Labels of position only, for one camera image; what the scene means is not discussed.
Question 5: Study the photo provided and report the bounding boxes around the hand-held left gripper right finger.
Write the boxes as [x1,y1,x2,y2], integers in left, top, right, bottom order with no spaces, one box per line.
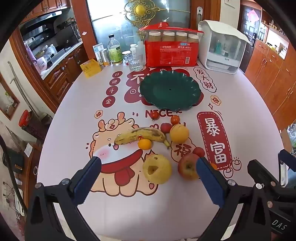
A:
[196,157,272,241]

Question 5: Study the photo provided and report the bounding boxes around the brown woven basket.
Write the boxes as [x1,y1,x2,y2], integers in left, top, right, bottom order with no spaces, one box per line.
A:
[23,113,53,139]

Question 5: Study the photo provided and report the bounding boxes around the white blue carton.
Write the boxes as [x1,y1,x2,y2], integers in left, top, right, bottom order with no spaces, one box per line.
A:
[93,43,105,66]

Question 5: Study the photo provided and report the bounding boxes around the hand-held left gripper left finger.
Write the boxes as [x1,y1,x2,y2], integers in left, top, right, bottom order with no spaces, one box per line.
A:
[25,156,102,241]

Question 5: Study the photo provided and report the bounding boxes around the red paper cup pack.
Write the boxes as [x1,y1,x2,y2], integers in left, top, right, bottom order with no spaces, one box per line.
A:
[138,22,204,68]

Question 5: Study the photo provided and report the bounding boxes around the black range hood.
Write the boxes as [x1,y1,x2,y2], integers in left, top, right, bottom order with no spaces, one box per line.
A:
[20,10,63,30]

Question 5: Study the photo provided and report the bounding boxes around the small metal can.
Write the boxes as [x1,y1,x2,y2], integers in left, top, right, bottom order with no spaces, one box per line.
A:
[99,49,111,67]

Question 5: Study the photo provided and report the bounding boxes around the spotted yellow banana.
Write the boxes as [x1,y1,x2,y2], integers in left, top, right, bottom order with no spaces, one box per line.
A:
[114,127,171,149]

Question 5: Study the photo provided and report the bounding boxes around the large yellow orange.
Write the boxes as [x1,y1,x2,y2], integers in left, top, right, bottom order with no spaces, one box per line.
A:
[169,124,189,143]

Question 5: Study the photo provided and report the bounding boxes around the wooden kitchen upper cabinets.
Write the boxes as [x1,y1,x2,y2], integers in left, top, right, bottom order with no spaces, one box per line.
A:
[23,0,72,21]

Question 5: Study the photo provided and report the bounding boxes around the grey metal pole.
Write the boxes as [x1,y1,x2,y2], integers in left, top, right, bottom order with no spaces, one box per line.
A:
[8,61,31,112]

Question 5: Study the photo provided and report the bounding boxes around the yellow pear with hole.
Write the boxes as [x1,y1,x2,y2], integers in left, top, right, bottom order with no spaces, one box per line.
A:
[142,154,173,185]

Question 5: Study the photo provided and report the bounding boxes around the white countertop sterilizer cabinet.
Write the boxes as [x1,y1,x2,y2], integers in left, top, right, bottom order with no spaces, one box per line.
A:
[198,20,251,75]

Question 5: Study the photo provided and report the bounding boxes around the frosted glass door gold ornament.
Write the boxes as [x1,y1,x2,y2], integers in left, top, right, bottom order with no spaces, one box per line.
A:
[86,0,192,50]

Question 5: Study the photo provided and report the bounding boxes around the dark green scalloped plate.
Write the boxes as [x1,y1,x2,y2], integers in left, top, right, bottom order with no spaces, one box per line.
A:
[139,71,201,111]

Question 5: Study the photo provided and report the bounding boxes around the red yellow apple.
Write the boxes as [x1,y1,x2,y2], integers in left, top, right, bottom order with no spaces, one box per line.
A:
[178,153,201,181]

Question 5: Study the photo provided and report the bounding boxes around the clear glass tumbler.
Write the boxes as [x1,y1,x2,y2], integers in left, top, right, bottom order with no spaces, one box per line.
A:
[126,53,143,71]

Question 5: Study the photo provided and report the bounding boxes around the yellow cardboard box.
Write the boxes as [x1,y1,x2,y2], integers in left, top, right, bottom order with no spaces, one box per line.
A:
[80,59,102,78]

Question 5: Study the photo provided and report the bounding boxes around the wooden wall cabinets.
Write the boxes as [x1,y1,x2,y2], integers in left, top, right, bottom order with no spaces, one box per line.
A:
[245,39,296,130]

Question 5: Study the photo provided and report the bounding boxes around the lit display shelf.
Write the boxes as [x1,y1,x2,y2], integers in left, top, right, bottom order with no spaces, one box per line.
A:
[261,14,292,54]

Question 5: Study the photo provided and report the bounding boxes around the small red plum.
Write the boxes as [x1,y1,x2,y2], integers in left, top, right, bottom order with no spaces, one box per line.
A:
[193,147,206,158]
[160,123,173,134]

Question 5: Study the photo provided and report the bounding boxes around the clear bottle green label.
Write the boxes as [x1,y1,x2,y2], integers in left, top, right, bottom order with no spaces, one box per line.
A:
[108,34,123,66]

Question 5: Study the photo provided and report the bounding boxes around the wooden kitchen base cabinet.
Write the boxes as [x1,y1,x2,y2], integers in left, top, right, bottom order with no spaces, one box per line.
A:
[43,44,86,105]

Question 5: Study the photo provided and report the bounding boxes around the red paper door decoration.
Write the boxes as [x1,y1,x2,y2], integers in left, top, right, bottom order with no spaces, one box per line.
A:
[247,9,259,23]

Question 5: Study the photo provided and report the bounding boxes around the pink rice cooker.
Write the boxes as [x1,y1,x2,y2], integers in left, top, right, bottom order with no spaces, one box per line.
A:
[35,57,49,71]

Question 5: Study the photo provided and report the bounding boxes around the red bucket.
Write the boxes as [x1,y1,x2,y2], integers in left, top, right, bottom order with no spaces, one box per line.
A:
[18,110,31,127]

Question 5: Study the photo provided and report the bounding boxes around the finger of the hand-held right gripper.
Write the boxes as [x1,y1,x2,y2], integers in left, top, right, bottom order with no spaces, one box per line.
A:
[279,149,296,164]
[247,159,281,189]

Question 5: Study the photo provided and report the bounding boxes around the clear plastic bag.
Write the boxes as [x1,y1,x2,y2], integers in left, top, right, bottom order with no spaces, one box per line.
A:
[287,124,296,147]

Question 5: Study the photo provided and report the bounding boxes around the dark brown entrance door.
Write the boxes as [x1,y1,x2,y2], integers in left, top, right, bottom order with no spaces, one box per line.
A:
[239,5,263,73]

